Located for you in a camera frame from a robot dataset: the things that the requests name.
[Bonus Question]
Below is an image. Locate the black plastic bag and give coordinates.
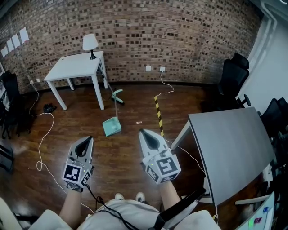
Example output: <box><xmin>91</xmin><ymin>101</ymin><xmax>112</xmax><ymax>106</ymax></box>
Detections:
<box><xmin>43</xmin><ymin>103</ymin><xmax>58</xmax><ymax>114</ymax></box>

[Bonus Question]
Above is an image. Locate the white cable with yellow tie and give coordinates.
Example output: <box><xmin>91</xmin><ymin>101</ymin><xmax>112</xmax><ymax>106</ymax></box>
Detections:
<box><xmin>212</xmin><ymin>204</ymin><xmax>220</xmax><ymax>226</ymax></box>

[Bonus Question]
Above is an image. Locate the black mesh office chair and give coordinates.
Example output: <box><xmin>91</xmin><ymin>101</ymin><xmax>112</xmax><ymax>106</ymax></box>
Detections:
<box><xmin>216</xmin><ymin>52</ymin><xmax>252</xmax><ymax>111</ymax></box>

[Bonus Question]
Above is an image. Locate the green long-handled dustpan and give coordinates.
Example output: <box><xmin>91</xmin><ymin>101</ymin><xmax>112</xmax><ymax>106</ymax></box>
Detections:
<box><xmin>102</xmin><ymin>88</ymin><xmax>124</xmax><ymax>137</ymax></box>

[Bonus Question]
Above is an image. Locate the white wall pipe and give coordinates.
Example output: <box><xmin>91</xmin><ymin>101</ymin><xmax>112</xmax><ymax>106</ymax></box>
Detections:
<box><xmin>247</xmin><ymin>0</ymin><xmax>279</xmax><ymax>66</ymax></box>

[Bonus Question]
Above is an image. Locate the white cable from wall socket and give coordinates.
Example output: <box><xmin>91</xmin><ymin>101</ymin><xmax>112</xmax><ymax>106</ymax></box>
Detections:
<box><xmin>155</xmin><ymin>70</ymin><xmax>207</xmax><ymax>176</ymax></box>

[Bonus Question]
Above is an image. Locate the white table lamp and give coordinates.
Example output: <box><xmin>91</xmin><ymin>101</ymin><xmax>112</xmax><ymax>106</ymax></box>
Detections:
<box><xmin>82</xmin><ymin>34</ymin><xmax>99</xmax><ymax>60</ymax></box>

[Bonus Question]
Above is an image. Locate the grey desk with white legs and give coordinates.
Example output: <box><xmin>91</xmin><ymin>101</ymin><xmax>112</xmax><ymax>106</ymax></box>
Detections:
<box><xmin>170</xmin><ymin>106</ymin><xmax>276</xmax><ymax>207</ymax></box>

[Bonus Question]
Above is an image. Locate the black equipment case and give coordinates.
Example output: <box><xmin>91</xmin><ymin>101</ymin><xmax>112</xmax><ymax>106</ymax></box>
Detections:
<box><xmin>0</xmin><ymin>143</ymin><xmax>14</xmax><ymax>172</ymax></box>

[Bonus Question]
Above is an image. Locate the green broom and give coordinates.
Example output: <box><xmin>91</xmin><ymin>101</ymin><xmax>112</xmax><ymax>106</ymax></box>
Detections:
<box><xmin>102</xmin><ymin>71</ymin><xmax>125</xmax><ymax>106</ymax></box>

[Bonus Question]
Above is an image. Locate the black shoulder strap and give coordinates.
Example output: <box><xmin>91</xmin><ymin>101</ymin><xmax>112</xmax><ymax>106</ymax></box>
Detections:
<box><xmin>153</xmin><ymin>187</ymin><xmax>207</xmax><ymax>229</ymax></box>

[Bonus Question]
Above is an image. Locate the person's left forearm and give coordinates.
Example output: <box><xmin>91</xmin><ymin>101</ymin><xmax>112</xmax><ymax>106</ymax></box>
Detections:
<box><xmin>58</xmin><ymin>189</ymin><xmax>83</xmax><ymax>230</ymax></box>

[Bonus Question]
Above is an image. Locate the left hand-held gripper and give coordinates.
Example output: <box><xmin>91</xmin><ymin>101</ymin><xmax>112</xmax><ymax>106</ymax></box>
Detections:
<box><xmin>61</xmin><ymin>135</ymin><xmax>95</xmax><ymax>189</ymax></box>

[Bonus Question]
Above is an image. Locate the white square table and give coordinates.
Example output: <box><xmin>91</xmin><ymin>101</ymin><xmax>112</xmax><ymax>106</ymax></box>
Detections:
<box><xmin>44</xmin><ymin>51</ymin><xmax>109</xmax><ymax>111</ymax></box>

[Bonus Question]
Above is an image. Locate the white desk panel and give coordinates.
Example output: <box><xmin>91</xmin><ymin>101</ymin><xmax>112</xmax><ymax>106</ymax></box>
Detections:
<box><xmin>235</xmin><ymin>191</ymin><xmax>276</xmax><ymax>230</ymax></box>

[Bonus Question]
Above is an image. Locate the long white floor cable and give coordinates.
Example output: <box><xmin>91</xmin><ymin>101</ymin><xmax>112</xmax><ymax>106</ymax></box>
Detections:
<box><xmin>36</xmin><ymin>112</ymin><xmax>95</xmax><ymax>214</ymax></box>

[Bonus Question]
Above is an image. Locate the yellow and black floor tape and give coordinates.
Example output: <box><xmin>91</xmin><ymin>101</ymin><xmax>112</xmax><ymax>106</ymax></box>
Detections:
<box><xmin>153</xmin><ymin>96</ymin><xmax>165</xmax><ymax>138</ymax></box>

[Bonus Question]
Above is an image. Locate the black lamp cable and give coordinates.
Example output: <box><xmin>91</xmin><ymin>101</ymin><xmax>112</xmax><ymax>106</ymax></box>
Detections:
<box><xmin>96</xmin><ymin>57</ymin><xmax>107</xmax><ymax>78</ymax></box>

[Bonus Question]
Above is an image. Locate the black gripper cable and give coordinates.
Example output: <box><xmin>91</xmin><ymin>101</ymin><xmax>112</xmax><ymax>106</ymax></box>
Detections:
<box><xmin>85</xmin><ymin>184</ymin><xmax>140</xmax><ymax>230</ymax></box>

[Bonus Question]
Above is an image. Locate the person's right forearm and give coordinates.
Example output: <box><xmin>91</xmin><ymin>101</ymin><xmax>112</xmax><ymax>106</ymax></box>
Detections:
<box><xmin>160</xmin><ymin>181</ymin><xmax>182</xmax><ymax>213</ymax></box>

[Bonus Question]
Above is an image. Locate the person's left hand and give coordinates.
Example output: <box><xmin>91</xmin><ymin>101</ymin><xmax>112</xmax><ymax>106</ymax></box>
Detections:
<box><xmin>66</xmin><ymin>182</ymin><xmax>84</xmax><ymax>193</ymax></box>

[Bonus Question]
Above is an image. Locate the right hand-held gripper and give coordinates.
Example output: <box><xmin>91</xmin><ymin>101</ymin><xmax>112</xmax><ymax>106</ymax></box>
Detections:
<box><xmin>138</xmin><ymin>128</ymin><xmax>182</xmax><ymax>186</ymax></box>

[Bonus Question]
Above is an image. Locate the thin white wall cable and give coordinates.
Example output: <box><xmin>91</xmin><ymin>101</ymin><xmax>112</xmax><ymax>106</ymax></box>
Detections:
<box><xmin>28</xmin><ymin>82</ymin><xmax>40</xmax><ymax>115</ymax></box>

